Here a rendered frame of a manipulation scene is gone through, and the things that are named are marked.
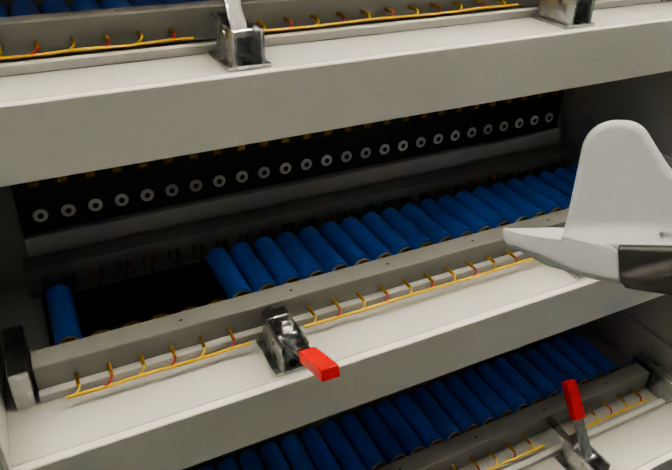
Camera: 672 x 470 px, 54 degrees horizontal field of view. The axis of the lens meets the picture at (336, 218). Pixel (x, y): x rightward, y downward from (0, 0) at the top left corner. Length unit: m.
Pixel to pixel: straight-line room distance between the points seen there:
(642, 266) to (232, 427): 0.29
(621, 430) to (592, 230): 0.49
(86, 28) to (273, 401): 0.27
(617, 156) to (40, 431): 0.36
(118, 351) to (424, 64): 0.28
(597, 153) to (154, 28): 0.30
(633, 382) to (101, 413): 0.53
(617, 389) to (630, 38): 0.36
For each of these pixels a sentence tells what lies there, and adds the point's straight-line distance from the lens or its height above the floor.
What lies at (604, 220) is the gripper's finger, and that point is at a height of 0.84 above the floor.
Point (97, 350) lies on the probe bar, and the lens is 0.46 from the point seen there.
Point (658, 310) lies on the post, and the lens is 0.78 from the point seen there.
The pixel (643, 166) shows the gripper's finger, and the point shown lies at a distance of 0.26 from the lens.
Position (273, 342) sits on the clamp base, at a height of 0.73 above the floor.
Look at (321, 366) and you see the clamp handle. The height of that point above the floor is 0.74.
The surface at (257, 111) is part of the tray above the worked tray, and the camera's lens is 0.41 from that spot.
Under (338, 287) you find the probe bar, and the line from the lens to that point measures 0.50.
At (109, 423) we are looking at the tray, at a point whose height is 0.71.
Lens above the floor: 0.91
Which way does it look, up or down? 13 degrees down
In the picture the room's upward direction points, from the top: 7 degrees counter-clockwise
